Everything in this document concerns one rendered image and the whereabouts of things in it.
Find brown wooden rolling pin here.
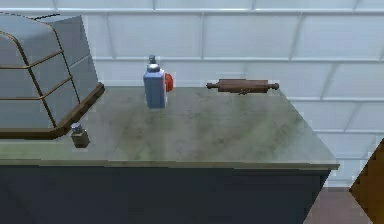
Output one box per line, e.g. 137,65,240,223
205,78,280,96

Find red tomato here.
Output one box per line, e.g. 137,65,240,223
164,72,175,93

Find dark counter cabinet marble top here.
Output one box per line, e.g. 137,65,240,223
0,85,341,224

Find blue soap bottle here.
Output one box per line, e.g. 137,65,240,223
142,54,167,110

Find small brown shaker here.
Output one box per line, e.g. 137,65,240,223
70,122,91,149

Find grey bread box brown trim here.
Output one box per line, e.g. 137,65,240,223
0,11,106,141

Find brown wooden furniture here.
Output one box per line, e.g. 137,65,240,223
348,138,384,224

